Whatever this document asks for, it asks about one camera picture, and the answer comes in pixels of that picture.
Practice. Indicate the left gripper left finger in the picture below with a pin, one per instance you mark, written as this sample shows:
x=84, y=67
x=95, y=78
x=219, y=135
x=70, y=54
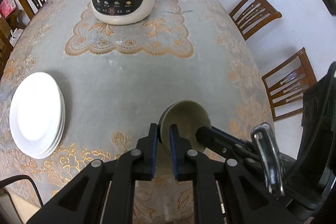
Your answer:
x=103, y=192

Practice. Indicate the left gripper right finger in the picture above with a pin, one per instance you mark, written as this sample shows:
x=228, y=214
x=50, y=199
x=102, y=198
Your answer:
x=224, y=192

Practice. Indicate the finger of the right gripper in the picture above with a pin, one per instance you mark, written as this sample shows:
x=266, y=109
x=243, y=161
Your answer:
x=223, y=137
x=246, y=156

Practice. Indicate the dark bowl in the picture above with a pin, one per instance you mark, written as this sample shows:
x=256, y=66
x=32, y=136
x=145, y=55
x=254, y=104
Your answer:
x=189, y=116

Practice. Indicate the medium white plate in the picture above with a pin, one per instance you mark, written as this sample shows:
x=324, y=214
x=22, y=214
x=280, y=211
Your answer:
x=35, y=114

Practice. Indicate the large white plate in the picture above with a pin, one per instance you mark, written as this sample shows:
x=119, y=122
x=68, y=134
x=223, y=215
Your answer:
x=60, y=130

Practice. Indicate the metal clip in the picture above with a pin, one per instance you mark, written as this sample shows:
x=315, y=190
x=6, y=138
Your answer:
x=264, y=141

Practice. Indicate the wooden chair near right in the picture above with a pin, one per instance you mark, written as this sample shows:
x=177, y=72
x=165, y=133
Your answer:
x=286, y=84

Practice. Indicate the lace tablecloth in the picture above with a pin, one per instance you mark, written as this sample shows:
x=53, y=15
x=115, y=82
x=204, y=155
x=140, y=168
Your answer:
x=117, y=80

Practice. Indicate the wooden chair far right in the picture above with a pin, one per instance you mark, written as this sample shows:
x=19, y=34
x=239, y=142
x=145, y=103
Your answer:
x=250, y=16

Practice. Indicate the pink box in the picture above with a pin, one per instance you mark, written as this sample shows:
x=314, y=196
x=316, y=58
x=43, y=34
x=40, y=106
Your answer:
x=7, y=7

